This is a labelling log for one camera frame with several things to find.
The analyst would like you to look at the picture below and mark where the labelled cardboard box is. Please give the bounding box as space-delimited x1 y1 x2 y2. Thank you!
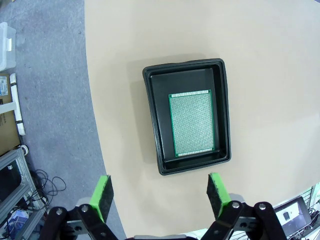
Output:
0 72 21 156

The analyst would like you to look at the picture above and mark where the black plastic ESD tray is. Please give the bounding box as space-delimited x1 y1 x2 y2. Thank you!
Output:
142 57 233 176

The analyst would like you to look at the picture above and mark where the green perforated circuit board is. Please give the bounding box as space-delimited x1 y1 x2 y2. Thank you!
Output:
167 89 216 158

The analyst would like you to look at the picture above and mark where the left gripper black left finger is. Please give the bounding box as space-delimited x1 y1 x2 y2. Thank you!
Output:
43 174 119 240

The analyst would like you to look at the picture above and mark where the clear plastic storage box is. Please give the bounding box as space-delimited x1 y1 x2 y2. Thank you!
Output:
0 21 17 72

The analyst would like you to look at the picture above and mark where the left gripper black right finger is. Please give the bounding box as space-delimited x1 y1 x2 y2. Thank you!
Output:
201 172 286 240

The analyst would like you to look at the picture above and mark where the black screen device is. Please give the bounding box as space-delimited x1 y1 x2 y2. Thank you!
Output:
272 196 313 237

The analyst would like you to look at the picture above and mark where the aluminium profile frame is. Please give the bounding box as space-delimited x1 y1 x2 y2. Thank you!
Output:
0 146 48 240

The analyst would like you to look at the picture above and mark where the white rolled tube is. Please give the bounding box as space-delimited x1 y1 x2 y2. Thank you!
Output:
9 72 27 137

